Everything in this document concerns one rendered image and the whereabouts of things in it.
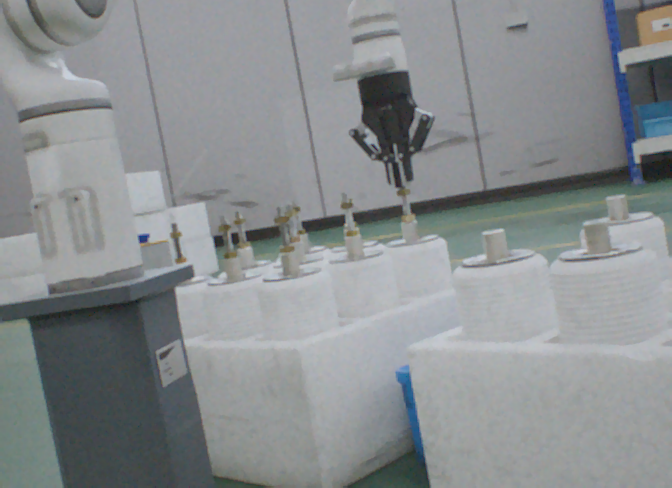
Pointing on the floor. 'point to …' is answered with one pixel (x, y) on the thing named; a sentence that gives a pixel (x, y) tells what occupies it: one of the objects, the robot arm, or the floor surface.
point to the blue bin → (411, 410)
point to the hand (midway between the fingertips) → (399, 174)
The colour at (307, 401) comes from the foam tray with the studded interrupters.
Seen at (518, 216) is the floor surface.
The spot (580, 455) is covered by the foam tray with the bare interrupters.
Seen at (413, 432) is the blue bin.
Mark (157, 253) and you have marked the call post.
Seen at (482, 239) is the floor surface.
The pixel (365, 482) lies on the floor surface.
